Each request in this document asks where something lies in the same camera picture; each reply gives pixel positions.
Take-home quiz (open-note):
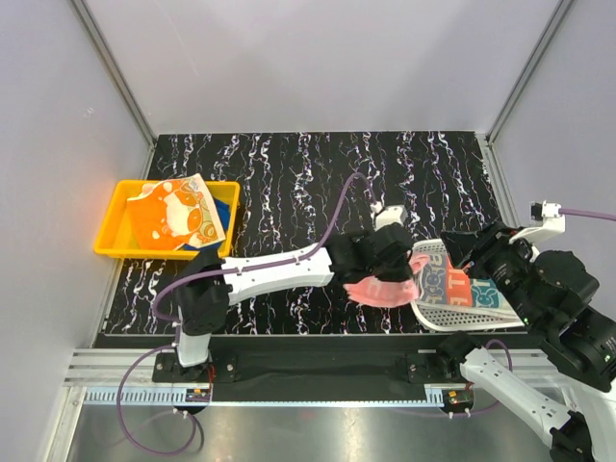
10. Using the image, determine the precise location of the right controller board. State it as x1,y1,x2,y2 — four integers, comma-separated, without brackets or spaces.
445,389,475,406

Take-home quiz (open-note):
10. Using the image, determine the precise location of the left aluminium frame post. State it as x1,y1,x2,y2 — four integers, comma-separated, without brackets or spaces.
69,0,158,145

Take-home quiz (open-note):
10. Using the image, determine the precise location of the controller board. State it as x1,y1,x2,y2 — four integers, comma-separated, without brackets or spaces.
185,388,212,403
445,389,475,406

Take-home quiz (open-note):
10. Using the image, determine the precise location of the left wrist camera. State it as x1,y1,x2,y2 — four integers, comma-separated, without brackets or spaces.
371,202,408,230

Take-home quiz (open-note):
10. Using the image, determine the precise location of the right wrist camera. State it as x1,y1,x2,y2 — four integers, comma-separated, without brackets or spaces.
509,201,566,245

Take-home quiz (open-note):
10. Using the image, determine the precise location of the yellow plastic bin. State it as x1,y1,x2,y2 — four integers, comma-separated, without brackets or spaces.
94,180,241,261

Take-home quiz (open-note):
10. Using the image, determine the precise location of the orange patterned towel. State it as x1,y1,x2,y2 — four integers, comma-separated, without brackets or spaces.
126,174,225,251

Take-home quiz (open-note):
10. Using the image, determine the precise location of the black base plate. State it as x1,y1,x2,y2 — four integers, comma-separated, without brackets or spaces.
152,334,471,405

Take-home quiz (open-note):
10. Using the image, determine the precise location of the pink white towel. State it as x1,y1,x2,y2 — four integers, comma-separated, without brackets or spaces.
344,254,429,309

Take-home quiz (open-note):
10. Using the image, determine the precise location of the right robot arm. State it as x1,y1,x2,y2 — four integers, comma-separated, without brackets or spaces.
433,221,615,461

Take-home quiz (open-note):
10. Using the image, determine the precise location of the right aluminium frame post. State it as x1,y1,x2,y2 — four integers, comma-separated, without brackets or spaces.
485,0,578,145

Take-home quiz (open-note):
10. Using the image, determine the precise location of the multicolour rabbit letter towel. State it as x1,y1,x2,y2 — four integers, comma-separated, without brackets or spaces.
418,253,515,318

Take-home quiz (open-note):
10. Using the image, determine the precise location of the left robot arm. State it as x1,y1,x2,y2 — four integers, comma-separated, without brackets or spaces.
173,223,427,381

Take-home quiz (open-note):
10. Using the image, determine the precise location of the left controller board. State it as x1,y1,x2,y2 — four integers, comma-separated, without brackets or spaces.
185,388,212,403

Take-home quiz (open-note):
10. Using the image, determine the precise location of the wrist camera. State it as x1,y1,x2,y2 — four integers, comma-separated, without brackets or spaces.
371,202,408,230
509,201,566,245

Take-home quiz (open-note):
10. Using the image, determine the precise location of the aluminium frame post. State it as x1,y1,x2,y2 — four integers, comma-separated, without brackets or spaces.
69,0,158,145
485,0,578,145

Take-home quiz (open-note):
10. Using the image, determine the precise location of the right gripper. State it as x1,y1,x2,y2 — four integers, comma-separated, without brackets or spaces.
437,218,546,328

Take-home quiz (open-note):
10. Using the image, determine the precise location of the white plastic basket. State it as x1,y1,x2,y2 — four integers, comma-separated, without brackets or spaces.
411,239,524,332

